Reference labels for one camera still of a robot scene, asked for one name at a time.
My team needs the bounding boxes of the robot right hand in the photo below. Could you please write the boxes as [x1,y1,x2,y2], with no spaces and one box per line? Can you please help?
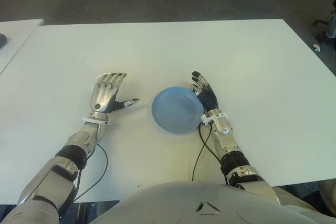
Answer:
[189,70,220,115]

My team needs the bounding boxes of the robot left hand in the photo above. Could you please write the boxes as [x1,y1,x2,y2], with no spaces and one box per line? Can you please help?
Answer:
[90,72,140,116]

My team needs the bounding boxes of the blue plate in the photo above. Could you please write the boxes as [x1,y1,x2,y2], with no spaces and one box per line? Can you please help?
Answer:
[151,86,204,134]

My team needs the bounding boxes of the robot torso grey shell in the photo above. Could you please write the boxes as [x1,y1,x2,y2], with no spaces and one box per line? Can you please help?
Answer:
[91,181,329,224]

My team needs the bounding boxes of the white side table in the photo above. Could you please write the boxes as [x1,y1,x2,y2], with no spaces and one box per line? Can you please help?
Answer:
[0,19,44,75]

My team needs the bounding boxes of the seated person in jeans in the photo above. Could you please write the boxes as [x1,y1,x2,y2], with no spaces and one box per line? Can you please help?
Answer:
[325,11,336,38]

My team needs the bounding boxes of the beige rounded object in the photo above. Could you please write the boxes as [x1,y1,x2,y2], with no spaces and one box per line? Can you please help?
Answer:
[319,180,336,217]

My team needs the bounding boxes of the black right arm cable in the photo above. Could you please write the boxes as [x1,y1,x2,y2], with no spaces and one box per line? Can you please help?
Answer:
[191,123,228,183]

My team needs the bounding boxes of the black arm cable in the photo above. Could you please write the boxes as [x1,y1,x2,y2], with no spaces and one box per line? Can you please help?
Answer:
[191,123,228,183]
[59,144,109,210]

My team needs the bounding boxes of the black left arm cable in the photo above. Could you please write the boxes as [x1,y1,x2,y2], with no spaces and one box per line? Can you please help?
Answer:
[59,144,109,210]

